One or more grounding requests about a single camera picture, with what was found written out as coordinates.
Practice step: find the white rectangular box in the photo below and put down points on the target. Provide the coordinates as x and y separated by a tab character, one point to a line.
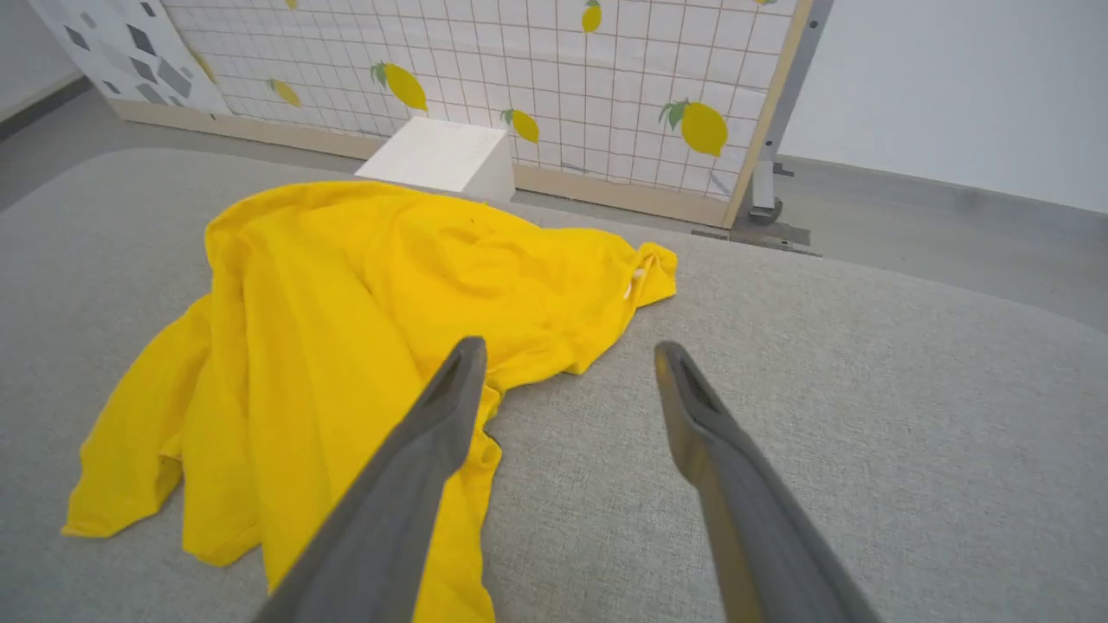
441	156

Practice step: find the yellow cartoon print shirt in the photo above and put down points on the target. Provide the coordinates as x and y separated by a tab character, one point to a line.
346	329

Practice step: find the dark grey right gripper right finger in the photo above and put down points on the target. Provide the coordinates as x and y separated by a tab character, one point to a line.
744	519

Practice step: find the geometric print partition panel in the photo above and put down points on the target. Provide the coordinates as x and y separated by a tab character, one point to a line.
130	52

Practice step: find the grey fabric sofa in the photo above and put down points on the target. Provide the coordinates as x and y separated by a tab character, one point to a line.
866	389

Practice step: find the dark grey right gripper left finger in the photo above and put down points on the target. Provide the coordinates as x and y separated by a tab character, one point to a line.
398	502

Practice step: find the black floor base plate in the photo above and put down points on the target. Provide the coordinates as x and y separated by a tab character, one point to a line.
766	235

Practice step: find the grey metal screen stand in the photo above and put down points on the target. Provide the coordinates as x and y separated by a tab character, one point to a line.
783	112

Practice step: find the lemon print partition screen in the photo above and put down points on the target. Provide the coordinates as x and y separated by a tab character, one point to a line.
563	69

